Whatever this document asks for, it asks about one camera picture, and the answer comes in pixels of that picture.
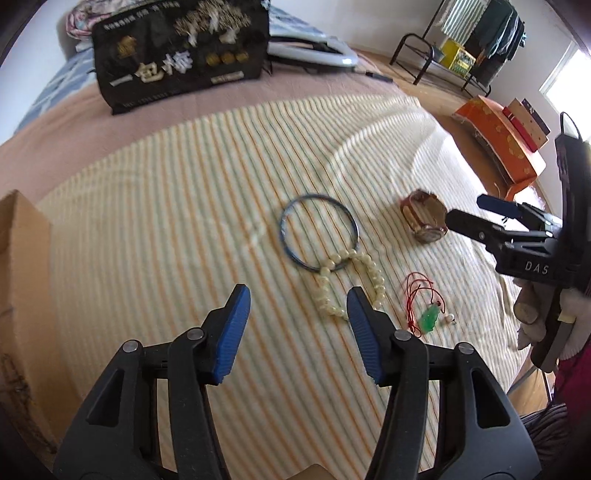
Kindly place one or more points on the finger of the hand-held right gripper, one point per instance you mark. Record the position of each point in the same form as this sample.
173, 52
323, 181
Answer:
501, 204
471, 227

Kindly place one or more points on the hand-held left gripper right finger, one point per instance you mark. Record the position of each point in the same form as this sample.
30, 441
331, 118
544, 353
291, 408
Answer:
362, 332

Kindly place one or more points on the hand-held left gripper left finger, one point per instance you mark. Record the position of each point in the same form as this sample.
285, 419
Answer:
233, 332

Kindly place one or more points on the blue metal bangle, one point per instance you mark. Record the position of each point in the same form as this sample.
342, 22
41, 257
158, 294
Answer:
282, 221

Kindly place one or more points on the brown cardboard box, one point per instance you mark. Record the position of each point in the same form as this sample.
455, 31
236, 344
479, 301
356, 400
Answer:
27, 277

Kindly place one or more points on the person's right hand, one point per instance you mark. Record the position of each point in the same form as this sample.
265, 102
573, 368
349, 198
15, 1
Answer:
528, 314

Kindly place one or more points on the orange patterned box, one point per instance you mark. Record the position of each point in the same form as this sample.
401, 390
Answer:
498, 134

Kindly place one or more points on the red flat box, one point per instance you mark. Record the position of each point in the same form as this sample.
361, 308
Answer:
519, 127

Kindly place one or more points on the tan cardboard piece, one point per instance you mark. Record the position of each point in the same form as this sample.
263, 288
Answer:
531, 121

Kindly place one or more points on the red garment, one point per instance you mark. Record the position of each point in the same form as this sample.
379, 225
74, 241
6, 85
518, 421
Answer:
575, 378

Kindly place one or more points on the window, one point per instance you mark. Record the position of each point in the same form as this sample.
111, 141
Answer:
568, 74

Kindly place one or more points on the yellow green box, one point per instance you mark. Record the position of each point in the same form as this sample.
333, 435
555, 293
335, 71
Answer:
457, 54

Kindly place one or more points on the dark striped cloth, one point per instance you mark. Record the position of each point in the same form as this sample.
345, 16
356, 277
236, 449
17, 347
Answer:
558, 429

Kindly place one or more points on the dark green hanging clothes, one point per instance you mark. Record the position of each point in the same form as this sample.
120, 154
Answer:
496, 27

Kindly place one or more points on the dark thin rod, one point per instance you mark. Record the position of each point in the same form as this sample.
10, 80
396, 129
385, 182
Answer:
374, 76

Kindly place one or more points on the black metal rack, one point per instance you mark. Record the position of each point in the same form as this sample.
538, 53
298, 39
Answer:
418, 44

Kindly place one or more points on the green striped towel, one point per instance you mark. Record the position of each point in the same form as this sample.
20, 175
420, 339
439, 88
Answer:
459, 16

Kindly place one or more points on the white plastic device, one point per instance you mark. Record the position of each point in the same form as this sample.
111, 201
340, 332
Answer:
314, 51

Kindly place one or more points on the black printed bag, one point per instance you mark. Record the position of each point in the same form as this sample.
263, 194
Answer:
161, 69

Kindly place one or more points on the folded floral quilt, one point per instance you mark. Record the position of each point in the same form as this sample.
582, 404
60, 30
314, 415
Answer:
81, 23

